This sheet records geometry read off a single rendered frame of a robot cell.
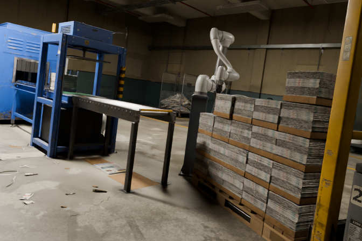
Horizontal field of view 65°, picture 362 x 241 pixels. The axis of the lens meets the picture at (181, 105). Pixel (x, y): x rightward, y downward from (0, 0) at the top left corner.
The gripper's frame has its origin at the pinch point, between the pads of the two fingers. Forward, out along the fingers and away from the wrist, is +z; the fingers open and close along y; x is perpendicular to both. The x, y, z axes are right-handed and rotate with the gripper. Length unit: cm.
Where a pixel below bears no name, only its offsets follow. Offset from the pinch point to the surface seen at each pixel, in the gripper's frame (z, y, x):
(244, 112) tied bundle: 4, -18, -72
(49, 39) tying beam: -53, -177, 143
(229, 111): 6, -20, -53
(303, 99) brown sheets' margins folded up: -13, -19, -133
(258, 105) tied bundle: -5, -18, -89
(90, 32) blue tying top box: -70, -128, 131
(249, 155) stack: 39, -18, -87
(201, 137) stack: 40.0, -18.7, -7.6
